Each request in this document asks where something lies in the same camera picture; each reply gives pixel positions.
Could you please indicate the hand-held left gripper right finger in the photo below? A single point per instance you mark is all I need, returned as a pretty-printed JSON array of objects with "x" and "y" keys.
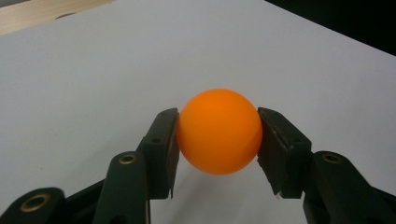
[{"x": 286, "y": 155}]

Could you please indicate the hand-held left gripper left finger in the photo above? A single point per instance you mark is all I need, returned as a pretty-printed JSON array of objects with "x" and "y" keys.
[{"x": 155, "y": 155}]

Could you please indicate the orange ping-pong ball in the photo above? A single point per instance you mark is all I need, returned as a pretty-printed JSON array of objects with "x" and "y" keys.
[{"x": 219, "y": 132}]

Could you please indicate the white board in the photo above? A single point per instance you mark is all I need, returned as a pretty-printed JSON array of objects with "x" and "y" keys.
[{"x": 93, "y": 77}]

